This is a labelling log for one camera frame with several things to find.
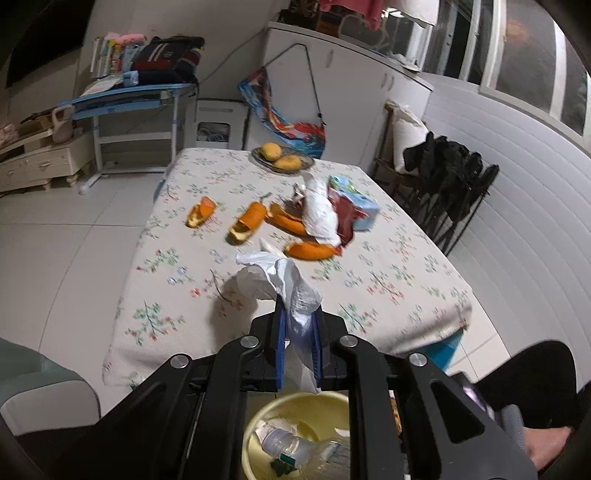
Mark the red snack bag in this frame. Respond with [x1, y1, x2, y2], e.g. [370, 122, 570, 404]
[327, 187, 358, 245]

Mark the white tissue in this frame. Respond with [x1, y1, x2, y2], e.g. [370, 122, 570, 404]
[235, 237, 324, 394]

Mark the white cupboard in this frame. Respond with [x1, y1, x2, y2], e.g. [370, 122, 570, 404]
[264, 21, 435, 172]

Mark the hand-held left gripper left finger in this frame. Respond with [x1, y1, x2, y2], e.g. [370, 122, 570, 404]
[51, 295, 289, 480]

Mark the person's leg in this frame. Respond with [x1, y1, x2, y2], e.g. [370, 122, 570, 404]
[475, 340, 579, 430]

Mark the cream drawer cabinet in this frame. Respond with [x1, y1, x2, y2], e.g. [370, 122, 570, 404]
[0, 128, 95, 195]

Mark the pink kettlebell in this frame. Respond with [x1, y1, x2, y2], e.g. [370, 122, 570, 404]
[51, 105, 75, 144]

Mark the chair with black clothes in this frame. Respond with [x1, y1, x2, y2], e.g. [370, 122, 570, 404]
[403, 131, 500, 256]

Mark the dark striped backpack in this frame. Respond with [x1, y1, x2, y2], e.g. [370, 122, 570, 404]
[133, 36, 206, 86]

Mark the yellow plastic basin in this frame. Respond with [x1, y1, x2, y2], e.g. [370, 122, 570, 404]
[242, 391, 352, 480]

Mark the black cord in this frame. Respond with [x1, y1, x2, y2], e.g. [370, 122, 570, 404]
[267, 43, 327, 127]

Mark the red hanging cloth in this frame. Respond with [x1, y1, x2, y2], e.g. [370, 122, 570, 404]
[318, 0, 387, 31]

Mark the clear plastic bottle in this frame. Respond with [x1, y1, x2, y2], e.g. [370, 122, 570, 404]
[256, 425, 352, 480]

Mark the colourful printed bag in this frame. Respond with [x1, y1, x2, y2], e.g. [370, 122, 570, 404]
[238, 67, 327, 160]

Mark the blue study desk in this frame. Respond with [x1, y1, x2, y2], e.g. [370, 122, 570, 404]
[69, 82, 197, 185]

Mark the light blue carton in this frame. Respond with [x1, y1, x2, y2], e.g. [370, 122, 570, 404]
[329, 175, 382, 232]

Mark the white plastic bag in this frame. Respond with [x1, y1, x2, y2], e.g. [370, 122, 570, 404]
[300, 172, 343, 245]

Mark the window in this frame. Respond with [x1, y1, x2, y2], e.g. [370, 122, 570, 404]
[422, 0, 591, 151]

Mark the black television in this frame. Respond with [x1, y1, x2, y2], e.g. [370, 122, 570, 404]
[6, 0, 90, 88]

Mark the table with floral tablecloth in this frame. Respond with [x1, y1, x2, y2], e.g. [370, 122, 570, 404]
[102, 148, 474, 389]

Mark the cream cushion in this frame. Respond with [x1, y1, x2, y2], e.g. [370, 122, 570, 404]
[392, 106, 431, 174]

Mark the wooden chair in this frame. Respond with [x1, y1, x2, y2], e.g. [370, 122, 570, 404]
[373, 102, 430, 197]

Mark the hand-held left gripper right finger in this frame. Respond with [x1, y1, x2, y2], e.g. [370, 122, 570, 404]
[311, 310, 539, 480]

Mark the row of books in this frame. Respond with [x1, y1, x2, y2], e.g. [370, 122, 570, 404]
[90, 32, 139, 77]

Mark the orange fruit peel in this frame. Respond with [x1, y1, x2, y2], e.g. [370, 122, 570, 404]
[269, 203, 308, 236]
[185, 196, 218, 229]
[284, 241, 342, 261]
[225, 200, 269, 245]

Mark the wire fruit basket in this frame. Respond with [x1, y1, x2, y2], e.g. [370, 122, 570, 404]
[252, 147, 315, 175]

